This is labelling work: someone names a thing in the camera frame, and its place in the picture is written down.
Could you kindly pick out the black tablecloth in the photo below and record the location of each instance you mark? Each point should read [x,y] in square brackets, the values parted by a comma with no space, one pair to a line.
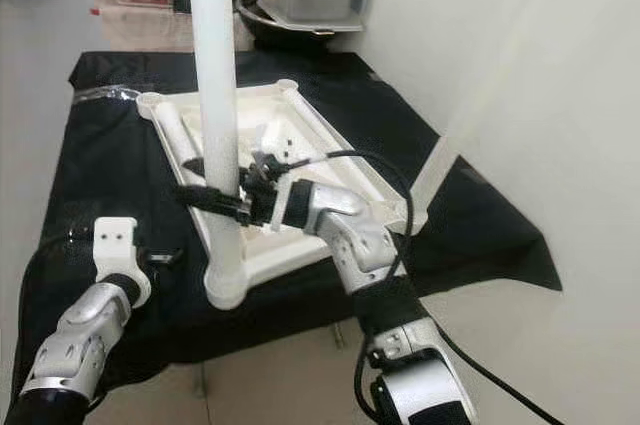
[100,195]

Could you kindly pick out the beige fabric bench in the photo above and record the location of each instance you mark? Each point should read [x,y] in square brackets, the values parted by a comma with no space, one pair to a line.
[150,30]

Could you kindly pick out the clear tape strip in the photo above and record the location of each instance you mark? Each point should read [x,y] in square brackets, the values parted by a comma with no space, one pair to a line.
[105,95]

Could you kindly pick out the white plastic table top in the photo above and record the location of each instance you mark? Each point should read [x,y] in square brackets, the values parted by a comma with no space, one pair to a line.
[290,145]

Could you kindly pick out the clear tape patch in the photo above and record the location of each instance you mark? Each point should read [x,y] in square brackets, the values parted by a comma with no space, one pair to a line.
[80,236]

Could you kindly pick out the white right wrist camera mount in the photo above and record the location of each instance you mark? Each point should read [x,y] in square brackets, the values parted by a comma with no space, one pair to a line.
[282,207]

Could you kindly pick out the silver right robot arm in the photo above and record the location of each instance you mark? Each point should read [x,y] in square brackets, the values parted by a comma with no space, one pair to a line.
[360,235]

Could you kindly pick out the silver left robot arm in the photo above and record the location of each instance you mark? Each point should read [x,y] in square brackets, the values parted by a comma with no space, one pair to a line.
[85,345]

